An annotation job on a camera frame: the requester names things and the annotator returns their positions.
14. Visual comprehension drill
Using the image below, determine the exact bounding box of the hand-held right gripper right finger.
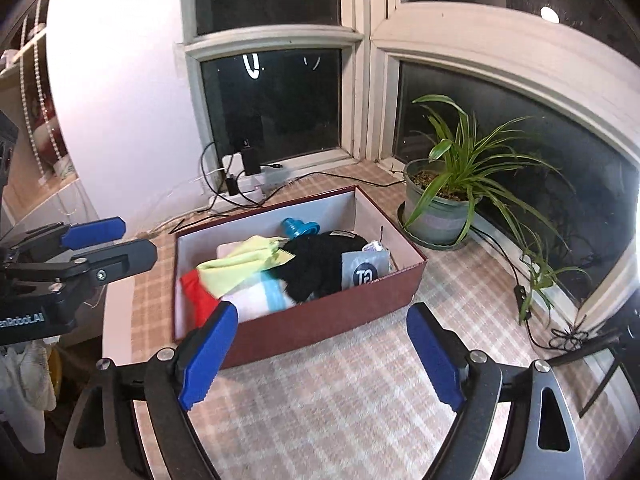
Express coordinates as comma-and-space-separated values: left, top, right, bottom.
406, 301, 586, 480

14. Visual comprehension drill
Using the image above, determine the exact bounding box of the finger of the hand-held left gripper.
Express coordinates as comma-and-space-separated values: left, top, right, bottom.
20, 238, 159, 291
10, 216, 127, 256

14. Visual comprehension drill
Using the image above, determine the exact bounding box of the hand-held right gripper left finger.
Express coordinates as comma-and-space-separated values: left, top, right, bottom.
57, 301, 240, 480

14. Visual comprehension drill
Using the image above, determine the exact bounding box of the red cloth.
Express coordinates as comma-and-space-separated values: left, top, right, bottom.
180, 269, 223, 331

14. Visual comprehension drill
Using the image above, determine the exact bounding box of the white and blue packet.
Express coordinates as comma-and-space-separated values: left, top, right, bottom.
225, 277, 296, 323

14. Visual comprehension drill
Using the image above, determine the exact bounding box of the yellow-green cleaning cloth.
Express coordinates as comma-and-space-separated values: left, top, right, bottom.
196, 236, 296, 297

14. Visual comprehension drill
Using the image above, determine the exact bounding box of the grey wipe packet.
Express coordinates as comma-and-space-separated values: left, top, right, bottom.
341, 249, 391, 291

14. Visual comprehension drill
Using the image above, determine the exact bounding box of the dark red cardboard box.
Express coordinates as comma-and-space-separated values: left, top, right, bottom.
172, 185, 428, 371

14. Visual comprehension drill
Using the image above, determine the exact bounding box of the black knit glove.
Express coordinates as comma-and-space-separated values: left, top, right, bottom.
272, 230, 368, 305

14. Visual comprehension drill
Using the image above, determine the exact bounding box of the blue folding funnel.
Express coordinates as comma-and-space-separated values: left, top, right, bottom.
281, 217, 321, 241

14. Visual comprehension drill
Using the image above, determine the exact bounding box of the person's left hand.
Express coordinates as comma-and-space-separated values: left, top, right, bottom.
0, 342, 57, 411

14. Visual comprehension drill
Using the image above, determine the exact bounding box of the dark pot saucer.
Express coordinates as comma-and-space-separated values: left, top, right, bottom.
397, 202, 473, 252

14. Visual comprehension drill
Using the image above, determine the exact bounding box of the white bead curtain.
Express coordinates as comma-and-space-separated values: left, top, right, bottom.
15, 0, 77, 186

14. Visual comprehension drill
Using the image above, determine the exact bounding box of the grey-green plant pot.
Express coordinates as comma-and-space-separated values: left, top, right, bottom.
402, 159, 483, 246

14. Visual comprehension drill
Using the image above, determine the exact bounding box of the black charger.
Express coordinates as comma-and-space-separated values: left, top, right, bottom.
239, 146, 265, 177

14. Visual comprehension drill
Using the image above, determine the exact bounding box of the black tripod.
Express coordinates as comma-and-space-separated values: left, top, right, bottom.
545, 327, 640, 418

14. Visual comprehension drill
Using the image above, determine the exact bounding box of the white power strip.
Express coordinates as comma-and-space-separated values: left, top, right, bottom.
207, 152, 296, 211

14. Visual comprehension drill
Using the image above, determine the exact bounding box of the green spider plant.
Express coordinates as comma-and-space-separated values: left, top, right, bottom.
402, 94, 593, 326

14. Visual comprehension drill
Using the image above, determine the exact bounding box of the black inline cable switch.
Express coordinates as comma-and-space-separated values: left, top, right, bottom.
514, 285, 534, 323

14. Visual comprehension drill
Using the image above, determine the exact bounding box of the black ring light cable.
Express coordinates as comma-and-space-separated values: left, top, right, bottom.
470, 225, 601, 356

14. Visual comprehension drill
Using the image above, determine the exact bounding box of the black power cable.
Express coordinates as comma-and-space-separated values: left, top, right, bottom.
197, 142, 406, 211

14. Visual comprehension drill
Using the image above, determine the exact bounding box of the white window frame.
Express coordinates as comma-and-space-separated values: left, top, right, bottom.
175, 0, 640, 331

